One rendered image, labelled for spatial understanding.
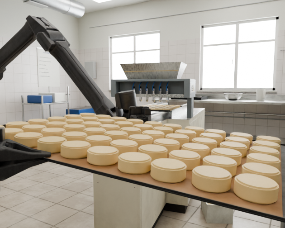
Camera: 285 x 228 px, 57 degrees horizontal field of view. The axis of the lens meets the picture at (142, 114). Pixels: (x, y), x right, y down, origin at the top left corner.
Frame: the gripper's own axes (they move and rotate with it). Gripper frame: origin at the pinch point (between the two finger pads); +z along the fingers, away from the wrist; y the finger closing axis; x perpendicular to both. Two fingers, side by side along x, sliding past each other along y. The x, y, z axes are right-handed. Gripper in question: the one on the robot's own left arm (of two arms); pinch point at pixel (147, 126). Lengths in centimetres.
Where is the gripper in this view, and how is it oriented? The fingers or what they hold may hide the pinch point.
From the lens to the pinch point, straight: 77.0
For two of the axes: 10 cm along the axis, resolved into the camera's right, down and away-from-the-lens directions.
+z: 3.1, 1.2, -9.4
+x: -9.5, 0.1, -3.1
